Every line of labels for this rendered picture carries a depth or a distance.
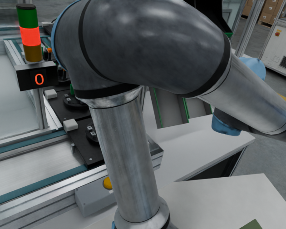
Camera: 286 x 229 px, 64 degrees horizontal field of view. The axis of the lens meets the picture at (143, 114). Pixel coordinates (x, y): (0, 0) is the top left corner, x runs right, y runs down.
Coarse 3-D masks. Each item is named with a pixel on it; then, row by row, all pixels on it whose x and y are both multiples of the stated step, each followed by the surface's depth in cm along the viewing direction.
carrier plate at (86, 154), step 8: (80, 120) 96; (88, 120) 97; (80, 128) 92; (72, 136) 88; (80, 136) 89; (80, 144) 85; (88, 144) 86; (80, 152) 82; (88, 152) 82; (96, 152) 83; (88, 160) 79; (96, 160) 80; (88, 168) 79
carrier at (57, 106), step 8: (72, 88) 106; (48, 96) 105; (56, 96) 108; (64, 96) 104; (72, 96) 107; (56, 104) 103; (64, 104) 103; (72, 104) 102; (80, 104) 103; (56, 112) 99; (64, 112) 99; (72, 112) 100; (80, 112) 101; (88, 112) 102; (64, 120) 95
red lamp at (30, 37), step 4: (20, 28) 65; (24, 28) 64; (36, 28) 66; (20, 32) 66; (24, 32) 65; (28, 32) 65; (32, 32) 65; (36, 32) 66; (24, 36) 66; (28, 36) 66; (32, 36) 66; (36, 36) 67; (24, 40) 67; (28, 40) 66; (32, 40) 67; (36, 40) 67; (24, 44) 67; (28, 44) 67; (32, 44) 67; (36, 44) 68
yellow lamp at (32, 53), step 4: (40, 44) 70; (24, 48) 68; (28, 48) 68; (32, 48) 68; (36, 48) 69; (40, 48) 70; (24, 52) 69; (28, 52) 68; (32, 52) 68; (36, 52) 69; (40, 52) 70; (28, 56) 69; (32, 56) 69; (36, 56) 70; (40, 56) 71; (28, 60) 70; (32, 60) 70; (36, 60) 70; (40, 60) 72
